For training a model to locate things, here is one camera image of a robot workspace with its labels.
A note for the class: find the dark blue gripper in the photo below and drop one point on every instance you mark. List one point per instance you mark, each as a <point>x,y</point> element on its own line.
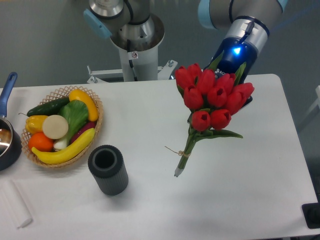
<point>240,48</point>

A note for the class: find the red tulip bouquet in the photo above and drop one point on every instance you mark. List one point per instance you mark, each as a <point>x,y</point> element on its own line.
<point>212,101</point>

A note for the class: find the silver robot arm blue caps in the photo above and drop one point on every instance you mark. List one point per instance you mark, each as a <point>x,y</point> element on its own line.
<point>137,34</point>

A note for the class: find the black device at table edge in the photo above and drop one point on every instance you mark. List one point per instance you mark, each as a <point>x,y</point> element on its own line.
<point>311,212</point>

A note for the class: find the dark grey ribbed vase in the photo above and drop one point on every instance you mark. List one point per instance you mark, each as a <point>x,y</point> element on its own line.
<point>106,164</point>

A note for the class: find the purple eggplant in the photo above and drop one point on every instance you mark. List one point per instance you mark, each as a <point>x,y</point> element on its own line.
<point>87,126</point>

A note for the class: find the green leafy cabbage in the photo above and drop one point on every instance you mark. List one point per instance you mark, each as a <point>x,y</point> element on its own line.
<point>76,114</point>

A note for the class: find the yellow squash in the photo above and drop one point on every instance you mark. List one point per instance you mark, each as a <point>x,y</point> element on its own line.
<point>78,94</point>

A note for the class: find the yellow banana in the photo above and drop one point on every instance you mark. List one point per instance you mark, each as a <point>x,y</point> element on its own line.
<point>68,153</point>

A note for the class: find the round beige disc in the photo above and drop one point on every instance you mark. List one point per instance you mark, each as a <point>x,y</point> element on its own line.
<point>55,127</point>

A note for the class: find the green cucumber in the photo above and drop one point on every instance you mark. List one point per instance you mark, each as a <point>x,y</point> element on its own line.
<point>47,108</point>

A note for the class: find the orange fruit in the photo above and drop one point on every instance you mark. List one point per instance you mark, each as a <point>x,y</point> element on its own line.
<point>41,142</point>

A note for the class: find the yellow bell pepper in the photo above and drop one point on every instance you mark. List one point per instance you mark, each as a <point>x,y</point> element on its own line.
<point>34,124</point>

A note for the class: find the white folded cloth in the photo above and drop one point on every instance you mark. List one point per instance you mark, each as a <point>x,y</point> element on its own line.
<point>15,204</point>

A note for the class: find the white frame at right edge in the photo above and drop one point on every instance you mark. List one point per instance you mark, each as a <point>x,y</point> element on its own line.
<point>311,112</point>

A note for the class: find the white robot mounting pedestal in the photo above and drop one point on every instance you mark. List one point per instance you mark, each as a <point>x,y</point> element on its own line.
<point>135,66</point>

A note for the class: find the blue handled saucepan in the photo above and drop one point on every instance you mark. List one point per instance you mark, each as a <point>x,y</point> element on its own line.
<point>10,142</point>

